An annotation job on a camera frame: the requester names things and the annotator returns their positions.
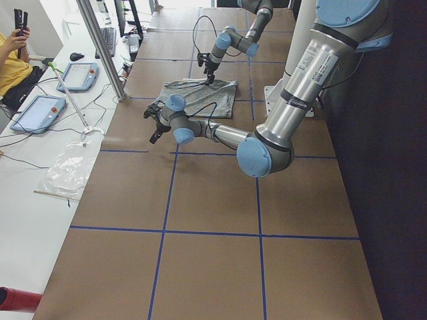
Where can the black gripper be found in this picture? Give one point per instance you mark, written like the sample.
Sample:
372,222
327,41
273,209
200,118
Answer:
210,67
161,126

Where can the striped polo shirt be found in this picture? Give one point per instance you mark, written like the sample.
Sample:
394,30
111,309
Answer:
202,99

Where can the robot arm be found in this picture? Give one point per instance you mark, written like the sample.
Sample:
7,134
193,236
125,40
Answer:
229,37
338,29

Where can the metal reacher grabber tool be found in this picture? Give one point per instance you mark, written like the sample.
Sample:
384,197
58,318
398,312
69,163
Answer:
87,128

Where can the far teach pendant tablet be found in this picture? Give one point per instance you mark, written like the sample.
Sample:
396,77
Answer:
80,77

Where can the teach pendant tablet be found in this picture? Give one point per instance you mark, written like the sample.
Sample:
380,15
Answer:
80,77
39,115

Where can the brown paper table cover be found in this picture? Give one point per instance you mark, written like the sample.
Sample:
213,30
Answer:
164,231

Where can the black keyboard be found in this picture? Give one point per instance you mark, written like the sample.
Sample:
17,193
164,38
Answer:
109,36

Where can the clear plastic bag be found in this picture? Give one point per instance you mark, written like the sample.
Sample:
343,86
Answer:
68,175

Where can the black computer mouse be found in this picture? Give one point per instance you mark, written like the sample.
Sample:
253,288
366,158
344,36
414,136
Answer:
76,56

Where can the near teach pendant tablet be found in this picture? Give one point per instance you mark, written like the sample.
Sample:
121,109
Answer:
39,115

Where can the person in yellow shirt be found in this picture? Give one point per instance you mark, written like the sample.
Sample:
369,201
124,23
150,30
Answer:
18,76

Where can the black handheld controller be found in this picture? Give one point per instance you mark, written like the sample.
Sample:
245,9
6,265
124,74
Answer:
21,25

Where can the red cylinder object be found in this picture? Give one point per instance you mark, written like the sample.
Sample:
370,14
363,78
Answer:
19,301

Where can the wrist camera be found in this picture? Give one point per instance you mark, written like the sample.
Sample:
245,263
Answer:
153,111
202,59

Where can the aluminium frame post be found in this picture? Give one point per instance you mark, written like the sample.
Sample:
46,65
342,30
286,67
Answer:
94,30

